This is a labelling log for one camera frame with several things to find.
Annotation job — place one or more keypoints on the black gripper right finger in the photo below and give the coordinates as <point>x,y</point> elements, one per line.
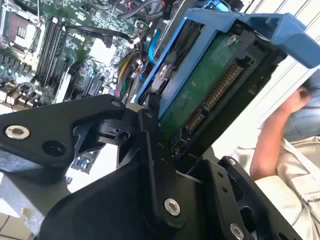
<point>222,200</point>

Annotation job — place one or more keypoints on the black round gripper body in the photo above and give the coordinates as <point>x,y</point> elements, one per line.
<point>105,205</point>

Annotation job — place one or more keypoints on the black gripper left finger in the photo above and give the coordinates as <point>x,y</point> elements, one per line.
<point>50,125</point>

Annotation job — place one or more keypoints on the hard disk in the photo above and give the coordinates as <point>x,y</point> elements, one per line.
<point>200,87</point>

